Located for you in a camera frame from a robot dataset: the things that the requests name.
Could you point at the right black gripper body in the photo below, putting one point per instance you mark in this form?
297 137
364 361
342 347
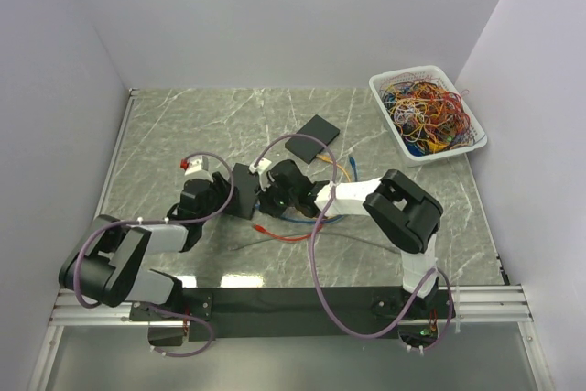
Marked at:
275 200

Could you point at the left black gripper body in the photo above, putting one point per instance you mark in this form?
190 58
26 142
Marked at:
220 195

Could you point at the black network switch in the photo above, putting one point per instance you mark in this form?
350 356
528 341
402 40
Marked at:
304 147
243 201

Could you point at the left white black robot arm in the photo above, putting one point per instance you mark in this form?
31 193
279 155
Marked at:
106 269

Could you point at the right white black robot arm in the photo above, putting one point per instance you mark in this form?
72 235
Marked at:
407 215

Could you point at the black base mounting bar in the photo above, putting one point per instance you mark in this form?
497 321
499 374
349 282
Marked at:
290 312

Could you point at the white plastic basket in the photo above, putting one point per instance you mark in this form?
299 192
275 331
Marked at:
426 115

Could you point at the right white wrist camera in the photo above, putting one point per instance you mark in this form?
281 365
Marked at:
261 169

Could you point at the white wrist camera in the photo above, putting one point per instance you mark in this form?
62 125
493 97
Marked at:
196 168
261 169

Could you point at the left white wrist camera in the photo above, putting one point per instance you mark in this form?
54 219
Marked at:
196 168

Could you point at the aluminium rail frame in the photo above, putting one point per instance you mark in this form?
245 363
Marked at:
160 125

